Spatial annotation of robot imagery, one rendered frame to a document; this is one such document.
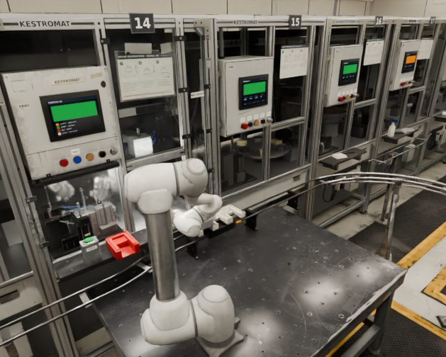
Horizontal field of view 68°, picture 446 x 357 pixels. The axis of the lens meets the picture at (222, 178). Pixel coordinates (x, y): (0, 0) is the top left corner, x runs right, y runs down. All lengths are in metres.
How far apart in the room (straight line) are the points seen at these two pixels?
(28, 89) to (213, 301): 1.16
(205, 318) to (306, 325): 0.53
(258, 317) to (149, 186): 0.89
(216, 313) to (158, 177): 0.61
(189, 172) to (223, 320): 0.65
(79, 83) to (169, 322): 1.10
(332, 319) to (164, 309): 0.83
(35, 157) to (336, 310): 1.59
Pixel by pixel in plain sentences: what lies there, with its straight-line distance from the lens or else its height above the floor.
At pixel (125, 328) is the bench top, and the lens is 1.79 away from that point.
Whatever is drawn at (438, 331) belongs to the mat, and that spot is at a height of 0.01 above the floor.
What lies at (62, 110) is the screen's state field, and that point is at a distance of 1.63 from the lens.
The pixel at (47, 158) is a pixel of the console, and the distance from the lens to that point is 1.69.
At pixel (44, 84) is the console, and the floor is 1.78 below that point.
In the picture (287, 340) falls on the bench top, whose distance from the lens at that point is 1.69.
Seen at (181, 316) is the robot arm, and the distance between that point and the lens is 1.45.
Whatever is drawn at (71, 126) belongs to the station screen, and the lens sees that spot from 1.65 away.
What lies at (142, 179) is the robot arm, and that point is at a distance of 1.24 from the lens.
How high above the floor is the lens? 1.97
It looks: 24 degrees down
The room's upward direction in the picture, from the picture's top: 1 degrees counter-clockwise
